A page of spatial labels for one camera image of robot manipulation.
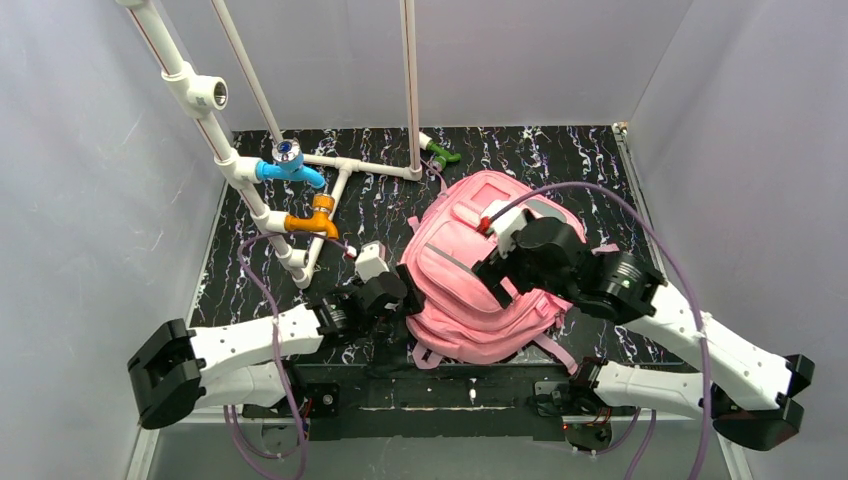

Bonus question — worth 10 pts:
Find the pink student backpack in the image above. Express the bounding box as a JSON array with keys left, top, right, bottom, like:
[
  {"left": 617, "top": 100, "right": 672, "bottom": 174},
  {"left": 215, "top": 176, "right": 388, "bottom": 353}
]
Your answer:
[{"left": 400, "top": 170, "right": 578, "bottom": 374}]

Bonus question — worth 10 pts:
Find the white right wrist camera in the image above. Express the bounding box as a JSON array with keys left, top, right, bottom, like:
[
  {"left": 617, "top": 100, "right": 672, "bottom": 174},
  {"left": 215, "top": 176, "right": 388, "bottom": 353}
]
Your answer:
[{"left": 477, "top": 201, "right": 536, "bottom": 258}]

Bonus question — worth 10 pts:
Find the black front mounting rail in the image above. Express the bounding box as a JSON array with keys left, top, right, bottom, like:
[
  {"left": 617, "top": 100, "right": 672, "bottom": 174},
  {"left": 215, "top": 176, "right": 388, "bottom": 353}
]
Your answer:
[{"left": 218, "top": 360, "right": 690, "bottom": 444}]

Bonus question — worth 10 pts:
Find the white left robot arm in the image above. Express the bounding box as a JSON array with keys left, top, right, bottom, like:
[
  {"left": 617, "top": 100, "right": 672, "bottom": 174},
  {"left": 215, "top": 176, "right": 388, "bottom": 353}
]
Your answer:
[{"left": 127, "top": 265, "right": 425, "bottom": 430}]

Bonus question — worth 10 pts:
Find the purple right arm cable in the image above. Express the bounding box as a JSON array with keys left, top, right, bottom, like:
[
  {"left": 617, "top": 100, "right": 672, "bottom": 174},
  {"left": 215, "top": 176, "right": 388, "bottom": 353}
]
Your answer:
[{"left": 476, "top": 182, "right": 715, "bottom": 480}]

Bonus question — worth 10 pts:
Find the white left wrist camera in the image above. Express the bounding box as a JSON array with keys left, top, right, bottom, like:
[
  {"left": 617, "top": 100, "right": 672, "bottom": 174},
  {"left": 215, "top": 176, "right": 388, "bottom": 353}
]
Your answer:
[{"left": 345, "top": 241, "right": 390, "bottom": 282}]

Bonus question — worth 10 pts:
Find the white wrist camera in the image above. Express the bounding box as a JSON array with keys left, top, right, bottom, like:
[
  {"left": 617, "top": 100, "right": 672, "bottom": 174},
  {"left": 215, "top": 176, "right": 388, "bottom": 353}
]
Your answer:
[
  {"left": 345, "top": 241, "right": 390, "bottom": 282},
  {"left": 477, "top": 201, "right": 536, "bottom": 258}
]

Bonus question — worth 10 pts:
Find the orange plastic tap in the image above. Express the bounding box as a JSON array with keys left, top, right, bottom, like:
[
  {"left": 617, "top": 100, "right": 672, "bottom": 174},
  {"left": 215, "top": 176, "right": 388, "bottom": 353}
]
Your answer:
[{"left": 283, "top": 194, "right": 339, "bottom": 240}]

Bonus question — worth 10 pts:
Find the white PVC pipe frame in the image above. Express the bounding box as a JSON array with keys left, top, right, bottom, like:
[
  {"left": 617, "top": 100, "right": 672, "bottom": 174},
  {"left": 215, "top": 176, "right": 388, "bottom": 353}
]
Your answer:
[{"left": 124, "top": 1, "right": 424, "bottom": 288}]

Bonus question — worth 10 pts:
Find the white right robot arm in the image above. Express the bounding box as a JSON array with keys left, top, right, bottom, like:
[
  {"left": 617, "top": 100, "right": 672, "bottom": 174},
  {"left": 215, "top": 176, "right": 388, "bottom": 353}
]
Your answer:
[{"left": 473, "top": 209, "right": 815, "bottom": 451}]

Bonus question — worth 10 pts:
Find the blue plastic tap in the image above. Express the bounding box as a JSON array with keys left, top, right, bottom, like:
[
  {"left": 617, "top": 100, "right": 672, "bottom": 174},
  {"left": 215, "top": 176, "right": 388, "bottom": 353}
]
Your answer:
[{"left": 255, "top": 139, "right": 326, "bottom": 189}]

